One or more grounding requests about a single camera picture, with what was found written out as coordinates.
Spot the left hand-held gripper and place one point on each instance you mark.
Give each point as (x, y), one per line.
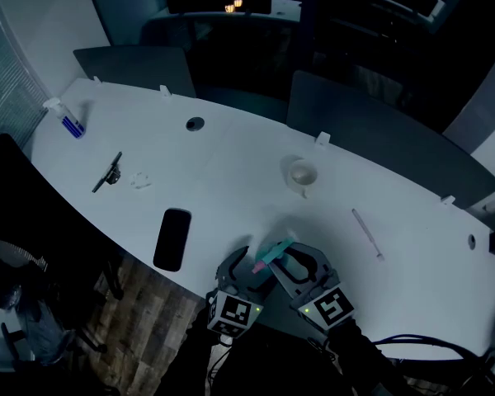
(235, 312)

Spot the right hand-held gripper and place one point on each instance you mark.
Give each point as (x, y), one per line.
(328, 305)

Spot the pink spray head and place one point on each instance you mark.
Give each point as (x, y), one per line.
(259, 267)

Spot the teal spray bottle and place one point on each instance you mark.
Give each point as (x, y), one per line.
(277, 249)

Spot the person's left forearm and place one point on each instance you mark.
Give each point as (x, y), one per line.
(189, 357)

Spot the person's right forearm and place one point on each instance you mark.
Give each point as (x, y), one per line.
(367, 361)

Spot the thin translucent tube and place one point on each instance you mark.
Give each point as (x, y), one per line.
(365, 231)

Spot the black smartphone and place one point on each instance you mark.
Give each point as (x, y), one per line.
(172, 239)

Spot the white cup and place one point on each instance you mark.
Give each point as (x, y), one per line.
(303, 175)

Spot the large dark desk divider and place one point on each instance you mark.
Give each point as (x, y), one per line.
(375, 138)

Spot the black phone stand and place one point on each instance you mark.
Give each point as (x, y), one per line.
(107, 172)

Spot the grey office chair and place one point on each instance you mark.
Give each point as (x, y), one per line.
(37, 328)

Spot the black office chair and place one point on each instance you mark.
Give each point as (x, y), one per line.
(33, 204)

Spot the small dark desk divider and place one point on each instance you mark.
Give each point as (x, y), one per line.
(136, 68)

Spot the white blue-label trigger sprayer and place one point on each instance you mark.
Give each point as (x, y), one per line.
(68, 121)

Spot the white divider clip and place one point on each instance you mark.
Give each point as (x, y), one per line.
(97, 80)

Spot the window blinds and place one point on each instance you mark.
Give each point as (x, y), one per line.
(4, 97)

